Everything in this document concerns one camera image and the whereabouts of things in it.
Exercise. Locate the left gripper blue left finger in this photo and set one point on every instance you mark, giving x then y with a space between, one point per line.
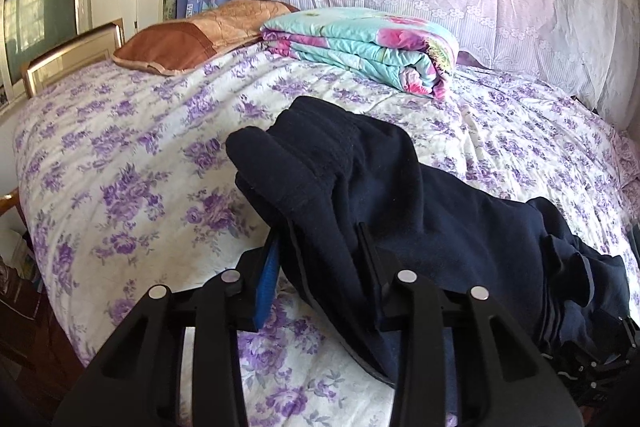
134 379

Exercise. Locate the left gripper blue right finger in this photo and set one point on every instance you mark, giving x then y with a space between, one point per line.
462 341

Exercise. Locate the dark navy blue pants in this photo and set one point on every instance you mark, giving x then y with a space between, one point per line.
319 172

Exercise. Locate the purple floral bed quilt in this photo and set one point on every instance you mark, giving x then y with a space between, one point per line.
124 180

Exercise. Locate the wooden chair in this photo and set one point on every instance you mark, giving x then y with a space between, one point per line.
11 201

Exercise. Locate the folded teal pink floral blanket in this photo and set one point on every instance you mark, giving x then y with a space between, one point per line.
406 53

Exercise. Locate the brown satin pillow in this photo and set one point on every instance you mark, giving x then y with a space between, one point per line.
178 46

